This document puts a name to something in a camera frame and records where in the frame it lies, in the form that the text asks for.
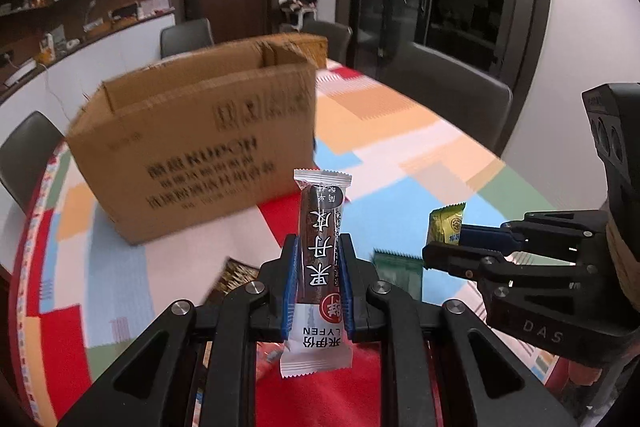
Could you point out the dark grey dining chair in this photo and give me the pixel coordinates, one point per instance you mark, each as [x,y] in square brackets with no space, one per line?
[27,157]
[186,38]
[450,92]
[327,39]

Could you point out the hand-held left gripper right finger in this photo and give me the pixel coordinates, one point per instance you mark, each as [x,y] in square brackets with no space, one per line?
[347,287]

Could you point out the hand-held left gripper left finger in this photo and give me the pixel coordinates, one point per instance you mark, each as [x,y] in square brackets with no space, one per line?
[289,287]

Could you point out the brown and white snack bar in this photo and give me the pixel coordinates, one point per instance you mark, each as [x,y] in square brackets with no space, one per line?
[317,227]

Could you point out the brown cardboard box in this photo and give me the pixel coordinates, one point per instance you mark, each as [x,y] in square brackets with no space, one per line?
[175,147]

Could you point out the black biscuit packet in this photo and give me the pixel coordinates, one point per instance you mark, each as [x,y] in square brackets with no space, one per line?
[235,277]

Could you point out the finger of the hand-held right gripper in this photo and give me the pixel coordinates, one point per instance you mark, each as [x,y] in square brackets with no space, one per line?
[450,257]
[480,235]

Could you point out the colourful checked tablecloth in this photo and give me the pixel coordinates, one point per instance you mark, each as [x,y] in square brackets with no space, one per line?
[425,147]

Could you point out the dark green wafer packet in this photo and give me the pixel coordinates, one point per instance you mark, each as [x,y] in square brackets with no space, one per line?
[400,274]

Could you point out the yellow-green snack packet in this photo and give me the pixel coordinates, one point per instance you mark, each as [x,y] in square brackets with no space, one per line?
[445,224]

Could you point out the white stool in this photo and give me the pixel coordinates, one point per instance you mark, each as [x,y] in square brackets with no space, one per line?
[306,19]

